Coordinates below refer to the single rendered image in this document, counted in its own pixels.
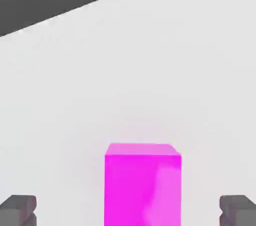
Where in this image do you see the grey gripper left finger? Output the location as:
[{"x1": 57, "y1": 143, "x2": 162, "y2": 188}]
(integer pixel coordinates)
[{"x1": 0, "y1": 194, "x2": 38, "y2": 226}]

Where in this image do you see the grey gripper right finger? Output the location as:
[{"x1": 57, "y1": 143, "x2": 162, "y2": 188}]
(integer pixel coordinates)
[{"x1": 219, "y1": 194, "x2": 256, "y2": 226}]

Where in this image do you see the small magenta cube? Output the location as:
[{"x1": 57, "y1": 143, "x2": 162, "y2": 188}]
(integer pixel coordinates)
[{"x1": 103, "y1": 143, "x2": 183, "y2": 226}]

